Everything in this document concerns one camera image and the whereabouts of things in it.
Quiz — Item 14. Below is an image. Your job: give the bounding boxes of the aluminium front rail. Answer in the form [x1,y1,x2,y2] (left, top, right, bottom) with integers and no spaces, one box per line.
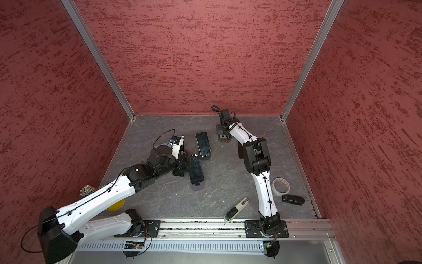
[67,217,335,241]

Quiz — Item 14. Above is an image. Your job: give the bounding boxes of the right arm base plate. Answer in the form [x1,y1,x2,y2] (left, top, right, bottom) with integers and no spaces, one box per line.
[245,220,289,239]

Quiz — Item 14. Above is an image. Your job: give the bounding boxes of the bundle of coloured pens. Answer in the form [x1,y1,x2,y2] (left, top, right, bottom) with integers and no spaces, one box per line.
[79,185,98,197]

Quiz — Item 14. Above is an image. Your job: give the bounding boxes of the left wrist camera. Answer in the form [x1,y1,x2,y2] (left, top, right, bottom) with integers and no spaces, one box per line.
[167,136,184,159]

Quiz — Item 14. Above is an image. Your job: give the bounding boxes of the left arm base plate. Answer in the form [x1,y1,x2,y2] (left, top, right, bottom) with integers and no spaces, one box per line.
[114,220,162,239]

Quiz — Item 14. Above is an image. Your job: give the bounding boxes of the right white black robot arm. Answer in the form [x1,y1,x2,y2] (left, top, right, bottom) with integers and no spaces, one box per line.
[212,105,281,237]

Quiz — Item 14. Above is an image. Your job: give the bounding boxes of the silver black remote device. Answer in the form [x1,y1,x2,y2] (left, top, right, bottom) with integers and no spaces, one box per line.
[224,198,249,223]

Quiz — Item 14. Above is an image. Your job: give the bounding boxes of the masking tape roll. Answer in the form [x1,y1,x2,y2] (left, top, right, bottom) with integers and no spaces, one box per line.
[271,177,291,196]

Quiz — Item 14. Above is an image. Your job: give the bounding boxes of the grey round stand front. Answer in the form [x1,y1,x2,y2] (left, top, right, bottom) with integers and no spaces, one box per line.
[190,181,205,191]

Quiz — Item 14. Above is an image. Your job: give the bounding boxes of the yellow cup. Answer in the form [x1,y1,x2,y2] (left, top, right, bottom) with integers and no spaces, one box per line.
[107,199,126,212]

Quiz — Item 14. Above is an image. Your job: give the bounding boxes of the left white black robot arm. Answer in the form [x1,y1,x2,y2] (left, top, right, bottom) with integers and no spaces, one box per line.
[37,145,186,264]

